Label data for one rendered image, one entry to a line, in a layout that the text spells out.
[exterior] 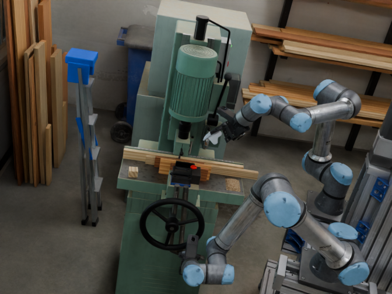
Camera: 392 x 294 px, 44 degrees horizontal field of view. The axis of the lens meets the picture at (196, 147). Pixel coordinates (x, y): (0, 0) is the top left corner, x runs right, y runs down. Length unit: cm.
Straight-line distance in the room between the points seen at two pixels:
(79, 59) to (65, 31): 183
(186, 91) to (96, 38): 258
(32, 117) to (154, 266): 142
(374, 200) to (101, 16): 312
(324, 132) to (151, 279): 117
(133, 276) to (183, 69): 115
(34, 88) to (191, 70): 154
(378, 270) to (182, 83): 120
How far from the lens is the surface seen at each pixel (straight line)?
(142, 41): 393
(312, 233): 177
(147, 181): 225
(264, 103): 190
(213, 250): 194
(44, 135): 357
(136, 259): 254
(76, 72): 285
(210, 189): 227
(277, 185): 169
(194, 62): 205
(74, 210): 349
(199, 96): 212
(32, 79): 333
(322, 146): 242
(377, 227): 219
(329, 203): 249
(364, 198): 217
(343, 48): 424
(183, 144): 226
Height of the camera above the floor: 216
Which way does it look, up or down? 29 degrees down
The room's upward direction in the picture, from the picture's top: 11 degrees clockwise
